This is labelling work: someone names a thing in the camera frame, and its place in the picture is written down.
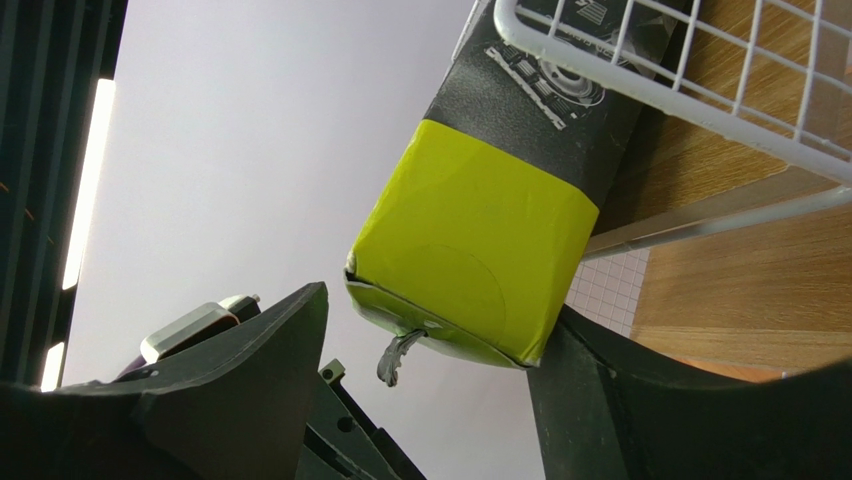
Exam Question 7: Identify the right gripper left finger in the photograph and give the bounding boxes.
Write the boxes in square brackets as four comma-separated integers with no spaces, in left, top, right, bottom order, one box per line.
[1,282,328,479]

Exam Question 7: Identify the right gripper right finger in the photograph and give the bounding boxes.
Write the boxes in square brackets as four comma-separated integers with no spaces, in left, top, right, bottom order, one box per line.
[527,307,851,479]

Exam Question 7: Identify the black green razor box small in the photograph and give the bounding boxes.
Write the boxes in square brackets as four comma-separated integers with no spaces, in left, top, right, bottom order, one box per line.
[344,1,643,386]

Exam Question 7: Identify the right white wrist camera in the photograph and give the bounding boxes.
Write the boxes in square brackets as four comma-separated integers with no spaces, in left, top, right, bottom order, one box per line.
[116,294,261,381]

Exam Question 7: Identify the white wire wooden shelf unit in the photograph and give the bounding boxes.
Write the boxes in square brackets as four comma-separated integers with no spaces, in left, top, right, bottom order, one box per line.
[493,1,851,379]

